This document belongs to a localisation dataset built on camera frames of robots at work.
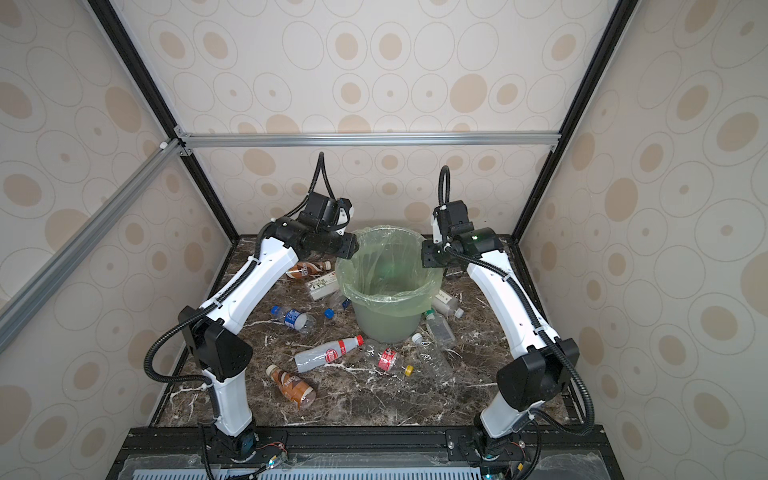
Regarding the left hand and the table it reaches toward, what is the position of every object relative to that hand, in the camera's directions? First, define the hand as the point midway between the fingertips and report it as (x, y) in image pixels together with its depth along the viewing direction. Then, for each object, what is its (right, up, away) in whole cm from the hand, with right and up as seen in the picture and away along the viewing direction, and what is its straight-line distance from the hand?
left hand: (360, 239), depth 80 cm
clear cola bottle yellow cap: (+8, -34, +3) cm, 35 cm away
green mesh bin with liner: (+6, -14, +19) cm, 25 cm away
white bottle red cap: (-10, -33, +5) cm, 35 cm away
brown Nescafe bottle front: (-17, -40, -2) cm, 43 cm away
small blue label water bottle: (-20, -25, +15) cm, 35 cm away
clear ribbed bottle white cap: (+21, -35, +7) cm, 41 cm away
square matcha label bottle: (+26, -19, +15) cm, 36 cm away
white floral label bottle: (-14, -14, +18) cm, 27 cm away
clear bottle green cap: (+23, -28, +10) cm, 38 cm away
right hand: (+19, -4, 0) cm, 19 cm away
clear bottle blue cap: (-11, -22, +15) cm, 29 cm away
